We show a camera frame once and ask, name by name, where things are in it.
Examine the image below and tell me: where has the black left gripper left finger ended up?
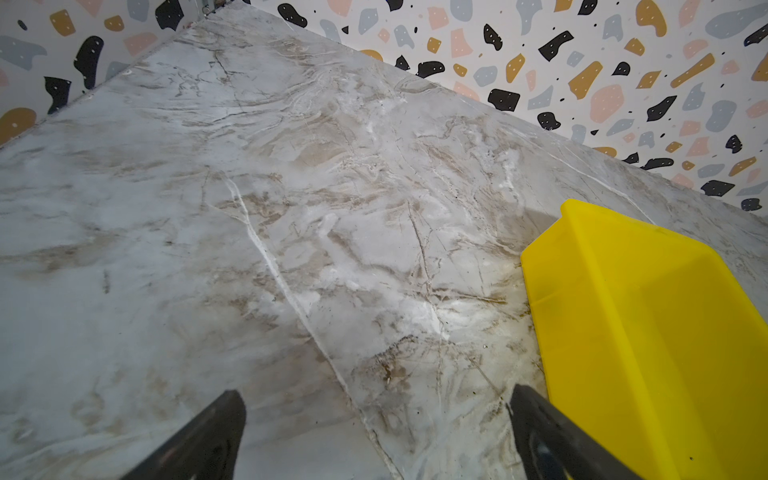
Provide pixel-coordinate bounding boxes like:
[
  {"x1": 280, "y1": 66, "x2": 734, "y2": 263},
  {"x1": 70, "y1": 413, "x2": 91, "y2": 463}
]
[{"x1": 122, "y1": 390, "x2": 247, "y2": 480}]

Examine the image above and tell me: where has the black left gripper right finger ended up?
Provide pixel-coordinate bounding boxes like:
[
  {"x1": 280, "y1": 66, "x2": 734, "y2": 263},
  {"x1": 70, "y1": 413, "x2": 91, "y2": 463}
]
[{"x1": 508, "y1": 384, "x2": 638, "y2": 479}]

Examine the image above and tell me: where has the yellow plastic bin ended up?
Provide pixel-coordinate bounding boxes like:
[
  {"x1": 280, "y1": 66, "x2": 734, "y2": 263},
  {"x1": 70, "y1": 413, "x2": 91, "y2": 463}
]
[{"x1": 521, "y1": 199, "x2": 767, "y2": 479}]

